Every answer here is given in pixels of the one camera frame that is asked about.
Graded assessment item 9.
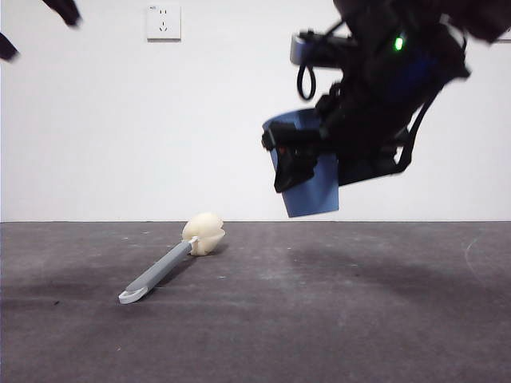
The black looped camera cable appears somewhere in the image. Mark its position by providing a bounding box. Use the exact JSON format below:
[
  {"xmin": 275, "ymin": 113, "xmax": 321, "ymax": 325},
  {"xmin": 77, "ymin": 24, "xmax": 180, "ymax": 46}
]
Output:
[{"xmin": 296, "ymin": 19, "xmax": 347, "ymax": 101}]

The blue ribbed plastic cup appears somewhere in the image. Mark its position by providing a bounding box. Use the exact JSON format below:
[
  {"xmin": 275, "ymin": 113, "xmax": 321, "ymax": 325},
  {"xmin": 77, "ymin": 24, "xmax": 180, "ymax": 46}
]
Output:
[{"xmin": 262, "ymin": 110, "xmax": 341, "ymax": 219}]

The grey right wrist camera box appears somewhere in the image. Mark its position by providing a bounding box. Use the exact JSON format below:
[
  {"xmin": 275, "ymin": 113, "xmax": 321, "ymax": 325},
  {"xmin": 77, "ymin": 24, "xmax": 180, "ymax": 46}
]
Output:
[{"xmin": 290, "ymin": 33, "xmax": 355, "ymax": 67}]

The white wall socket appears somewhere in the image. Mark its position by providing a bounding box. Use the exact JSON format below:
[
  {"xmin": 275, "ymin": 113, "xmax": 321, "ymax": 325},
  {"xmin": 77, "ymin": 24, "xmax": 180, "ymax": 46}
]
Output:
[{"xmin": 146, "ymin": 4, "xmax": 182, "ymax": 42}]

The grey-handled cream sponge cup brush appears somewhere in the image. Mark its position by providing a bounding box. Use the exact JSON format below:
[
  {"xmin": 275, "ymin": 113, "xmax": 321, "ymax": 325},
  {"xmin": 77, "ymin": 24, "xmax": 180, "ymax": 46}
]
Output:
[{"xmin": 117, "ymin": 212, "xmax": 225, "ymax": 306}]

